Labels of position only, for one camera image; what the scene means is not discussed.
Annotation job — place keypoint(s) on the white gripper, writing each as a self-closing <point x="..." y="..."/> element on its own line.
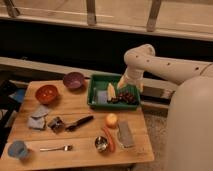
<point x="132" y="77"/>

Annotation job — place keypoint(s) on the yellow banana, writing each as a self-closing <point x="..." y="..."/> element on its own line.
<point x="111" y="92"/>

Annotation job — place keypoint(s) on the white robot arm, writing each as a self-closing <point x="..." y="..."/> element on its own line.
<point x="189" y="142"/>

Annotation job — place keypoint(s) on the small metal cup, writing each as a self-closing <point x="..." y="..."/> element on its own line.
<point x="101" y="144"/>

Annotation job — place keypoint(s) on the blue plastic cup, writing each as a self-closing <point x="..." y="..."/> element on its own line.
<point x="18" y="149"/>

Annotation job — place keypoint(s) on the dark grape bunch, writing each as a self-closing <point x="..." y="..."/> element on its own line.
<point x="126" y="97"/>

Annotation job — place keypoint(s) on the green plastic tray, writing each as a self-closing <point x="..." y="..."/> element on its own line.
<point x="100" y="82"/>

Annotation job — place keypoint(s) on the blue sponge in tray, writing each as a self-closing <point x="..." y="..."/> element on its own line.
<point x="101" y="96"/>

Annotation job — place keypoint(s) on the orange fruit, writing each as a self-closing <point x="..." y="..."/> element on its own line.
<point x="111" y="120"/>

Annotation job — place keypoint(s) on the grey sponge block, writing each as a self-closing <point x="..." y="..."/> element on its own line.
<point x="124" y="134"/>

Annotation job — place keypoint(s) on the purple bowl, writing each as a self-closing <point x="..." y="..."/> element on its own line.
<point x="73" y="80"/>

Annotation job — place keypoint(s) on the orange carrot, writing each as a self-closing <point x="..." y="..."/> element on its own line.
<point x="110" y="139"/>

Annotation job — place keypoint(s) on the red bowl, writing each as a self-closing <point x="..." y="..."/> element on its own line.
<point x="46" y="94"/>

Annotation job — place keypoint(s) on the small metal clip toy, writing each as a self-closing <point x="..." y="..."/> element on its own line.
<point x="56" y="125"/>

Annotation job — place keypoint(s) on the blue grey cloth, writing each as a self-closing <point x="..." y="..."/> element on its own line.
<point x="37" y="119"/>

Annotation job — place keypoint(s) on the blue object at table edge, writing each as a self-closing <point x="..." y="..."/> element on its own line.
<point x="19" y="95"/>

